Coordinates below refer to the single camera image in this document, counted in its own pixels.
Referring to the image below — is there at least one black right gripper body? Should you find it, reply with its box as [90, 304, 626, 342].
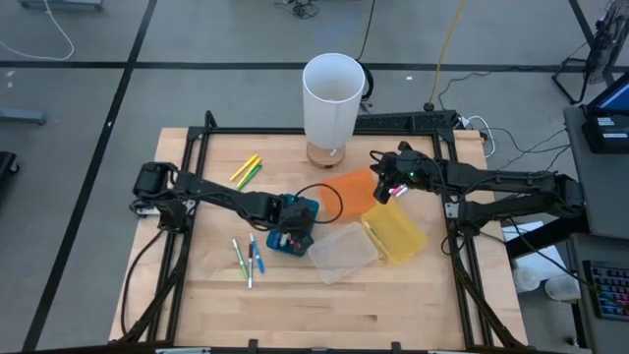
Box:
[369, 141, 443, 206]

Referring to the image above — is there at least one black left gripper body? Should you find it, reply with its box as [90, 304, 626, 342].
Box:
[264, 193, 316, 238]

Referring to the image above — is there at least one teal plastic bin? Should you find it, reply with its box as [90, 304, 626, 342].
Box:
[264, 193, 320, 259]

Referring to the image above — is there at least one blue thin whiteboard marker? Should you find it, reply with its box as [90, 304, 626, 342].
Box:
[249, 232, 266, 275]

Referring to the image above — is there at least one orange plastic bin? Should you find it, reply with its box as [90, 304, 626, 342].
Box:
[317, 167, 380, 223]

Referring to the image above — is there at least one clear plastic bin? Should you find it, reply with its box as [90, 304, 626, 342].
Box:
[307, 221, 380, 286]

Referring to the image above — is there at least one yellow highlighter pen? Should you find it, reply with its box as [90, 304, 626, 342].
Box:
[229, 153, 260, 183]
[234, 157, 263, 190]

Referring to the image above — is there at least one yellow plastic bin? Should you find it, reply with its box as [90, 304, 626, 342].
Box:
[360, 198, 429, 266]

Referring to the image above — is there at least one green thin whiteboard marker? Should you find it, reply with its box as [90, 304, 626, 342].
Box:
[231, 237, 250, 280]

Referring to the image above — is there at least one black perforated electronics box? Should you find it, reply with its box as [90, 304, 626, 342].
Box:
[354, 109, 459, 133]

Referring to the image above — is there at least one green highlighter pen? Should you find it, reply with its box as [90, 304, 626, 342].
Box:
[234, 164, 263, 195]

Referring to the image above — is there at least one white lamp with wooden base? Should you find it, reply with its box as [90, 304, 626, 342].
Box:
[302, 52, 368, 170]

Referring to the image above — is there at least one black metal bar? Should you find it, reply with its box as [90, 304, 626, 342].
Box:
[504, 215, 591, 261]

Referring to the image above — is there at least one white paper sheet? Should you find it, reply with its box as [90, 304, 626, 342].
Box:
[500, 219, 561, 276]

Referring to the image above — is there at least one clear plastic cup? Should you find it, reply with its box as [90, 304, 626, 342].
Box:
[512, 265, 542, 294]
[543, 273, 582, 303]

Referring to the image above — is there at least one black device box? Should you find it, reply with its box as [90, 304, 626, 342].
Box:
[582, 113, 629, 154]

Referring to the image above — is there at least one computer monitor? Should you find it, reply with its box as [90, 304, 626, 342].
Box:
[587, 72, 629, 117]

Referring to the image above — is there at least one backlit keyboard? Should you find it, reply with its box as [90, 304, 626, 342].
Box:
[583, 259, 629, 322]

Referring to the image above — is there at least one black fan stand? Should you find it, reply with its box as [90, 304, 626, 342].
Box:
[551, 0, 629, 105]

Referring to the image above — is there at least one grey desk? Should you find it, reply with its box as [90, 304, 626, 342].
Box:
[567, 233, 629, 354]

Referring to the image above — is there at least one grey furniture foot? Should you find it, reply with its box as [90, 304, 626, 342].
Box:
[0, 108, 48, 126]

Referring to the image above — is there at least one grey furniture base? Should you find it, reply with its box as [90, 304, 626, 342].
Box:
[18, 0, 105, 12]

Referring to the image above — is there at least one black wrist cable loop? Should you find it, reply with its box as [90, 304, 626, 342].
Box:
[293, 182, 345, 226]

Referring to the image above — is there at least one white looped cable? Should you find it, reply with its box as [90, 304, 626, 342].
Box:
[461, 115, 497, 159]

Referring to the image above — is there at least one black lamp cable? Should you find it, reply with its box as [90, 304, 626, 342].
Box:
[354, 0, 377, 104]

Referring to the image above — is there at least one black aluminium table frame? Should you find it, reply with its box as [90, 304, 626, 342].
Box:
[117, 109, 530, 354]

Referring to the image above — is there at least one yellow floor cable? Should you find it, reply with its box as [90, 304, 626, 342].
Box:
[429, 0, 467, 107]

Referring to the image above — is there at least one black hanging arm cable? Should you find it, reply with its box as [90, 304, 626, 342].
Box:
[120, 228, 166, 340]

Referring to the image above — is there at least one black cable bundle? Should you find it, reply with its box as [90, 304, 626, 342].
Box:
[273, 0, 320, 21]

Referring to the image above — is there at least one white floor cable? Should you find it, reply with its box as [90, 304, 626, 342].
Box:
[0, 0, 76, 62]

